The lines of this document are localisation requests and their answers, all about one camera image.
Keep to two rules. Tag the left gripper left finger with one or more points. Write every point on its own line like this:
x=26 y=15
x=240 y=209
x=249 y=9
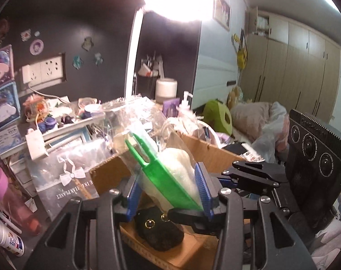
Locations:
x=65 y=244

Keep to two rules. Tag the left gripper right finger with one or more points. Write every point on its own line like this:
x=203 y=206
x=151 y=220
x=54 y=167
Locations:
x=248 y=208

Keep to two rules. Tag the black plush cat toy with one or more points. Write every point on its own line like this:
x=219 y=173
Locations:
x=153 y=226

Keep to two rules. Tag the clear planet gift bag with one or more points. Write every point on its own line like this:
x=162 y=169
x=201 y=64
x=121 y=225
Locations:
x=66 y=173

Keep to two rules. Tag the white plastic jar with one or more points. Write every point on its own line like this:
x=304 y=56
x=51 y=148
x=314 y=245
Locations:
x=9 y=239

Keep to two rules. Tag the pink plastic tumbler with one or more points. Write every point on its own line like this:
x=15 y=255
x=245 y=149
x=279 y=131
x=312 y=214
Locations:
x=12 y=203

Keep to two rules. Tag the white desk organizer shelf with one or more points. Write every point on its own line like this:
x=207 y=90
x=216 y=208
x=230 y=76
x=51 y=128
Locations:
x=52 y=134

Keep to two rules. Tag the beige wardrobe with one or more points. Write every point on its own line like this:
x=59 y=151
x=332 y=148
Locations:
x=291 y=63

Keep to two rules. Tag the white pump bottle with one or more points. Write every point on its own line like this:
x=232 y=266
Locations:
x=184 y=109

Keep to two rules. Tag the blue character box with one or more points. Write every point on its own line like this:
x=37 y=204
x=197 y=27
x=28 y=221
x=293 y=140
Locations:
x=9 y=104

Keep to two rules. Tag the black pen holder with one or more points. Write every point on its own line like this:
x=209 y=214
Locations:
x=146 y=86

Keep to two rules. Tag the white cylindrical humidifier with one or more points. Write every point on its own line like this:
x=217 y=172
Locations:
x=165 y=89

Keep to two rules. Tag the pink character box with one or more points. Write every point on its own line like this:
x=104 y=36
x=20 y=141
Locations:
x=6 y=65

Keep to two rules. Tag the bright desk lamp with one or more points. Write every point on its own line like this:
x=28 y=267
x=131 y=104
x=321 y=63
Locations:
x=175 y=10

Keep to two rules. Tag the white wall socket panel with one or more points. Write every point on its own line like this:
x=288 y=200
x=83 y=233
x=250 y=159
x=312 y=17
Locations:
x=44 y=71

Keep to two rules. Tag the framed wall picture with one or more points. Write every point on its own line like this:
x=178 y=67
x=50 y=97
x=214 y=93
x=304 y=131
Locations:
x=221 y=13

